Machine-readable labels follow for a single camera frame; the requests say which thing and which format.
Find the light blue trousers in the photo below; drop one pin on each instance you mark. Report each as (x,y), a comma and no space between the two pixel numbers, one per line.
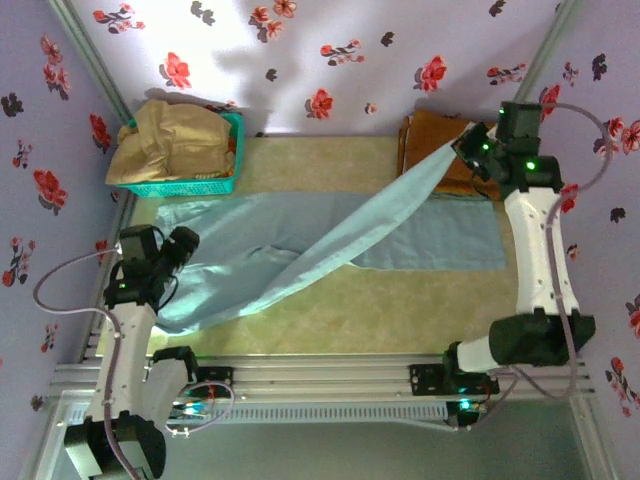
(260,220)

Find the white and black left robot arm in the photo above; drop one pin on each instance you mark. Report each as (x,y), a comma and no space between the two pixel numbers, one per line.
(125,360)

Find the brown folded trousers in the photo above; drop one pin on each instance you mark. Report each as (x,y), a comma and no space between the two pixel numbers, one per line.
(430,135)

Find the beige trousers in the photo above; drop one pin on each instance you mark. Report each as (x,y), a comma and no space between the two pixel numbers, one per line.
(170,140)

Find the teal plastic basket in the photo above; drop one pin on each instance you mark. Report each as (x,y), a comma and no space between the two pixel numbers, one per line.
(200,189)

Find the small circuit board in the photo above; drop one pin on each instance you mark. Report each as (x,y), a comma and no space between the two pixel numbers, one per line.
(192,409)
(470,406)

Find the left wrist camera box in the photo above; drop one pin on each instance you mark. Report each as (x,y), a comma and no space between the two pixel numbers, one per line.
(137,242)

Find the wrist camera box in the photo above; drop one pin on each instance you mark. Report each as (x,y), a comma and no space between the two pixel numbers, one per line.
(137,242)
(521,120)

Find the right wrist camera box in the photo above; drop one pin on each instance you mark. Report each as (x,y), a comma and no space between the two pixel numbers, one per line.
(521,120)

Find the aluminium corner post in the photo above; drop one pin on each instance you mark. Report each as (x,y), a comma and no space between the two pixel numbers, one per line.
(542,60)
(90,60)

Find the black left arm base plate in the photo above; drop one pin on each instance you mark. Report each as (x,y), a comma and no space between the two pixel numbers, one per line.
(217,382)

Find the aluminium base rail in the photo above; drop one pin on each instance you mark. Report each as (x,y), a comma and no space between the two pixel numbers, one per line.
(320,377)

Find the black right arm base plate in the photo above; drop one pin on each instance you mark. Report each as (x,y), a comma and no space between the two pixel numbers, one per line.
(425,380)

